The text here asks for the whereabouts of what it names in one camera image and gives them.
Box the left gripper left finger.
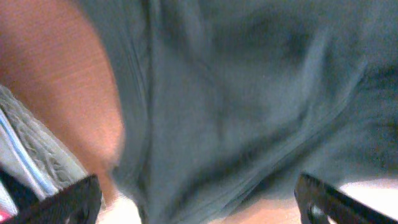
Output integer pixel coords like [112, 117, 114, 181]
[1, 170, 102, 224]

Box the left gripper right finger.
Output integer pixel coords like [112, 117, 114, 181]
[294, 173, 397, 224]

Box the dark green t-shirt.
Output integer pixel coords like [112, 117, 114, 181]
[80, 0, 397, 223]

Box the olive grey folded garment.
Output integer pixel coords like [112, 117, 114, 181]
[1, 86, 87, 216]

